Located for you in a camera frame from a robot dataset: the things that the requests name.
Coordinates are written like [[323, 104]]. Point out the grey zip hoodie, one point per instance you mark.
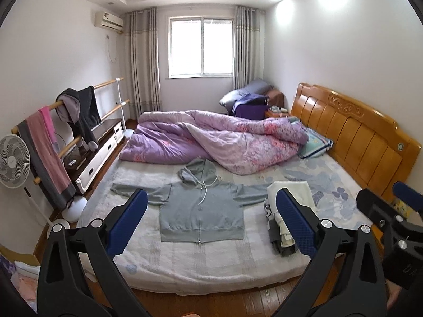
[[201, 211]]

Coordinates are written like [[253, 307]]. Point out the yellow box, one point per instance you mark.
[[402, 207]]

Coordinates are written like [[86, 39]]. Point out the wooden barre rack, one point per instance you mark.
[[109, 84]]

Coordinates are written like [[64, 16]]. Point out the pink and grey towel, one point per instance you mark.
[[61, 198]]

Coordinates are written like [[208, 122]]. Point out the dark jacket with grey lining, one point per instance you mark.
[[84, 115]]

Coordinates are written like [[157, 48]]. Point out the grey blue pillow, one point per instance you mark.
[[248, 90]]

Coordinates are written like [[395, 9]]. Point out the small white device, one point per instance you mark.
[[72, 163]]

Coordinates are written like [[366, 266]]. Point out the white air conditioner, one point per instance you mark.
[[108, 19]]

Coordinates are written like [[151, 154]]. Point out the white button jacket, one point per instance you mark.
[[292, 193]]

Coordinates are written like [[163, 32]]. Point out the purple floral quilt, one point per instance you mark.
[[205, 135]]

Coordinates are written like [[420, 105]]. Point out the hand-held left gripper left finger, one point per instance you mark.
[[127, 219]]

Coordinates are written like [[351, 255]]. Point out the dark and white cabinet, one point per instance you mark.
[[100, 152]]

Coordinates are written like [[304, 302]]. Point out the grey white checkered folded cloth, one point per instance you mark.
[[272, 234]]

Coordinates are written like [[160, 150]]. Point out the window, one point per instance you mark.
[[201, 46]]

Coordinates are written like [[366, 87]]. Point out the dark blue purple blanket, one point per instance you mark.
[[251, 105]]

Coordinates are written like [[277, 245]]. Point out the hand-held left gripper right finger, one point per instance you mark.
[[297, 224]]

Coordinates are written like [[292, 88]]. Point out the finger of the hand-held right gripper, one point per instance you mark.
[[408, 195], [373, 204]]

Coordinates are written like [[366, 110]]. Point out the white standing fan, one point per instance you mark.
[[13, 161]]

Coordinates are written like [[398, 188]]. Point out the wooden nightstand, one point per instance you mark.
[[277, 114]]

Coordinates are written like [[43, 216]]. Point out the bed with pale floral sheet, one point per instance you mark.
[[211, 270]]

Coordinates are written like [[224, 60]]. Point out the grey striped curtain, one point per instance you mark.
[[246, 46], [143, 66]]

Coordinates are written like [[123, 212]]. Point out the wooden headboard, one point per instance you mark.
[[357, 135]]

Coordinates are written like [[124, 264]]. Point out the brown armchair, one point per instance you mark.
[[277, 96]]

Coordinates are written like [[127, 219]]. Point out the teal plaid pillow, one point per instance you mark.
[[315, 145]]

